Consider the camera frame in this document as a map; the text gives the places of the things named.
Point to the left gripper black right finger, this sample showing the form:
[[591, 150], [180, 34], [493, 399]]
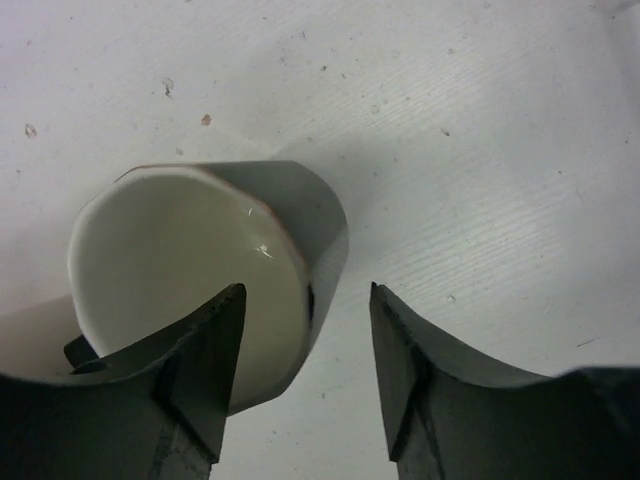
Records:
[[452, 412]]

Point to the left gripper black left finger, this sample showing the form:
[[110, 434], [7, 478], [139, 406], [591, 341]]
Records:
[[153, 410]]

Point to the glossy black handled mug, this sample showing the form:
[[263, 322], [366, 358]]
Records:
[[161, 240]]

